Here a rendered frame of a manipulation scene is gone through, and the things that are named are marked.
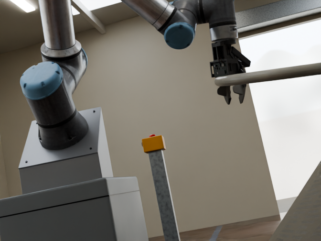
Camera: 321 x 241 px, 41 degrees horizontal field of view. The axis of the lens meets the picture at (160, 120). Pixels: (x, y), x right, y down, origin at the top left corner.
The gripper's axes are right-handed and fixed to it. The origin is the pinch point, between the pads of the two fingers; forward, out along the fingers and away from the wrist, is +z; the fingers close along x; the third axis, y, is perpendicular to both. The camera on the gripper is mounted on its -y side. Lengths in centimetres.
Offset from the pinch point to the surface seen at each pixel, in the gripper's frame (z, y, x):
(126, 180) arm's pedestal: 25, 21, -38
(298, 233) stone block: 26, 40, 41
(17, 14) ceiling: -156, -224, -566
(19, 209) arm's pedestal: 26, 59, -49
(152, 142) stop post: 23, -44, -92
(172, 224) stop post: 69, -42, -82
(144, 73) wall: -35, -414, -488
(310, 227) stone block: 24, 43, 45
